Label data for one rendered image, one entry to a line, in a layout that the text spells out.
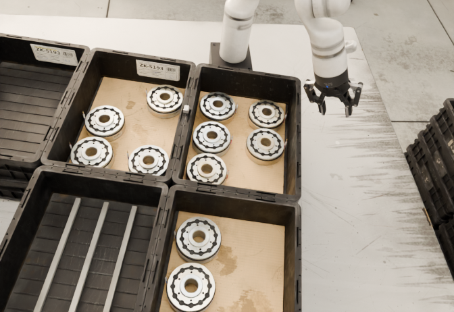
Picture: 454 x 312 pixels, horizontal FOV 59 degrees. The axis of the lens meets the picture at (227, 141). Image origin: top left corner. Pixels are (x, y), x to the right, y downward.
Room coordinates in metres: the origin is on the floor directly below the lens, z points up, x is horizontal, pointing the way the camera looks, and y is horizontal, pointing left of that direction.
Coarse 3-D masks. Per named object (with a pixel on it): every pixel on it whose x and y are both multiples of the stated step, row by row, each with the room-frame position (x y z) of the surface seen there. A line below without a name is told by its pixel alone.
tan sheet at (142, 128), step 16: (112, 80) 0.81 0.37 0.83; (128, 80) 0.82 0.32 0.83; (96, 96) 0.74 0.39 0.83; (112, 96) 0.75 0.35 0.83; (128, 96) 0.76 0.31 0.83; (144, 96) 0.77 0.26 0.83; (128, 112) 0.70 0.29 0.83; (144, 112) 0.71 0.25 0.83; (128, 128) 0.64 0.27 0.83; (144, 128) 0.65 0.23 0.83; (160, 128) 0.66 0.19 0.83; (112, 144) 0.58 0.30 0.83; (128, 144) 0.59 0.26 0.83; (144, 144) 0.60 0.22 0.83; (160, 144) 0.61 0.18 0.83
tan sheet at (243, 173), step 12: (240, 108) 0.78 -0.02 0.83; (240, 120) 0.74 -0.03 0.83; (192, 132) 0.66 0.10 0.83; (240, 132) 0.69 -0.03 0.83; (192, 144) 0.63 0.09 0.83; (240, 144) 0.65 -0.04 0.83; (192, 156) 0.59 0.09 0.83; (228, 156) 0.61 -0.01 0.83; (240, 156) 0.61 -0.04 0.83; (228, 168) 0.57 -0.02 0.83; (240, 168) 0.57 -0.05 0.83; (252, 168) 0.58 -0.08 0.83; (264, 168) 0.59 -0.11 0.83; (276, 168) 0.59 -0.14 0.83; (228, 180) 0.53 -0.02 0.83; (240, 180) 0.54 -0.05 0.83; (252, 180) 0.54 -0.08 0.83; (264, 180) 0.55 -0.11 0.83; (276, 180) 0.56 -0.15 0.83; (276, 192) 0.52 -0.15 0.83
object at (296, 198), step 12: (240, 72) 0.83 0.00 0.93; (252, 72) 0.83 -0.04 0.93; (264, 72) 0.84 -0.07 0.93; (300, 84) 0.82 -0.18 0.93; (192, 96) 0.71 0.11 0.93; (300, 96) 0.77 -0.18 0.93; (192, 108) 0.67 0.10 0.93; (300, 108) 0.73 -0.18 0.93; (300, 120) 0.69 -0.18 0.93; (300, 132) 0.65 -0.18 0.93; (180, 144) 0.55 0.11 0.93; (300, 144) 0.61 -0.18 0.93; (180, 156) 0.52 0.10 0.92; (300, 156) 0.57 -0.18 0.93; (300, 168) 0.54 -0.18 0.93; (180, 180) 0.45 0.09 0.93; (192, 180) 0.46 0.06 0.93; (300, 180) 0.50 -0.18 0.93; (240, 192) 0.45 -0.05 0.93; (252, 192) 0.45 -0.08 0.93; (264, 192) 0.46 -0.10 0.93; (300, 192) 0.47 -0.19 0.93
